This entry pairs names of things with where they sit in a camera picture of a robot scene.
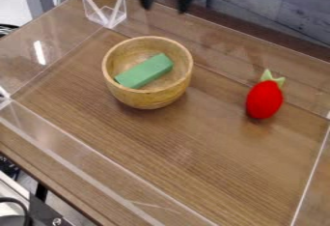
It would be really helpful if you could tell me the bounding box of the red plush strawberry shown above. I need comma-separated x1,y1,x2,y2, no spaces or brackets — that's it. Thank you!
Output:
244,69,284,119

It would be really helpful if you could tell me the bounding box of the light wooden bowl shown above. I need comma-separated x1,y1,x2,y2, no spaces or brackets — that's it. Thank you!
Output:
101,36,193,109

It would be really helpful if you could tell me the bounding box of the green rectangular block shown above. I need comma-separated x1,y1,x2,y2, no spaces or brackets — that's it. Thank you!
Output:
115,53,173,89

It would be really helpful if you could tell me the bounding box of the clear acrylic tray enclosure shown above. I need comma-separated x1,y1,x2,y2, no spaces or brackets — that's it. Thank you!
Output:
0,0,330,226

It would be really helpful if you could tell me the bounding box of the black bracket with cable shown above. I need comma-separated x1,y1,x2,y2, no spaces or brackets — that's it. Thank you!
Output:
0,196,76,226

